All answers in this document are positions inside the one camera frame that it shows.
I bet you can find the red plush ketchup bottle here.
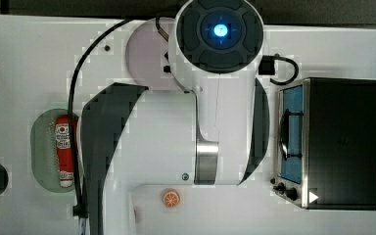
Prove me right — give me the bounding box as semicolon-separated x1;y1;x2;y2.
54;115;74;188

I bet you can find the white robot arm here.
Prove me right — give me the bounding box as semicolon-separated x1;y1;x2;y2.
78;0;269;235

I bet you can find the green perforated strainer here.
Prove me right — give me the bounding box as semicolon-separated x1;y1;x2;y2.
30;109;74;193

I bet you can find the orange slice toy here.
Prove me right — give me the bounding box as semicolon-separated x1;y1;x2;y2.
163;189;180;208

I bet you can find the lilac round plate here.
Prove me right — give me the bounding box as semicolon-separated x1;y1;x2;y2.
125;19;182;91

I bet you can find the pink strawberry toy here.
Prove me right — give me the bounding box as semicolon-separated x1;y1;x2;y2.
133;208;139;223

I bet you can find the black and steel toaster oven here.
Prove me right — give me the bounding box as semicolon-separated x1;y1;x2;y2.
271;77;376;211

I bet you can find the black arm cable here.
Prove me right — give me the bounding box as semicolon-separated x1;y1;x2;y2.
68;18;135;218

